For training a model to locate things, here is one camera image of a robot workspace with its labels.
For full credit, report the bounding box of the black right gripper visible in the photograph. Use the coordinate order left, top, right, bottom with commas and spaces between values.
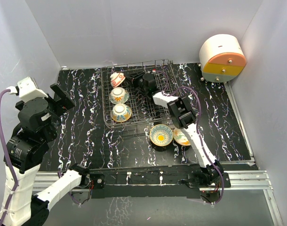
125, 71, 149, 93

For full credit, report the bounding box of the red orange floral bowl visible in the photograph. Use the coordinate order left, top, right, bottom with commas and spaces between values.
110, 72, 126, 88

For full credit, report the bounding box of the yellow rim leaf bowl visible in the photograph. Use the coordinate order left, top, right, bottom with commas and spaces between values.
109, 87, 129, 104

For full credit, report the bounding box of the blue and yellow patterned bowl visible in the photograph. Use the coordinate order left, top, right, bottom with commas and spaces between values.
111, 104, 132, 122

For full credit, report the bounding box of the blue scalloped sun bowl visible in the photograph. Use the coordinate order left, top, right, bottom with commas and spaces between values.
149, 124, 173, 146

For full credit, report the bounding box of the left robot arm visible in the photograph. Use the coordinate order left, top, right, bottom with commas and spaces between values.
0, 77, 90, 226

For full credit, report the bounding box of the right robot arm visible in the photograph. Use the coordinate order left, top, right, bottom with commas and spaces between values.
125, 71, 224, 188

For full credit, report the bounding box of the orange flower leaf bowl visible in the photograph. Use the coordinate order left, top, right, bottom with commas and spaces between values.
173, 128, 191, 146

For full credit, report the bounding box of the round pastel drawer cabinet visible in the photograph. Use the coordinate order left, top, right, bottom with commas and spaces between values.
199, 34, 247, 83

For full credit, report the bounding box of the grey wire dish rack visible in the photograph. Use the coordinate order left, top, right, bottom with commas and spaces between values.
101, 59, 179, 128

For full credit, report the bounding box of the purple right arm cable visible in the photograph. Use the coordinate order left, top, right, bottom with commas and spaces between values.
155, 69, 225, 205

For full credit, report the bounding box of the aluminium rail frame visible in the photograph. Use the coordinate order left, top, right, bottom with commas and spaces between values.
40, 82, 280, 226

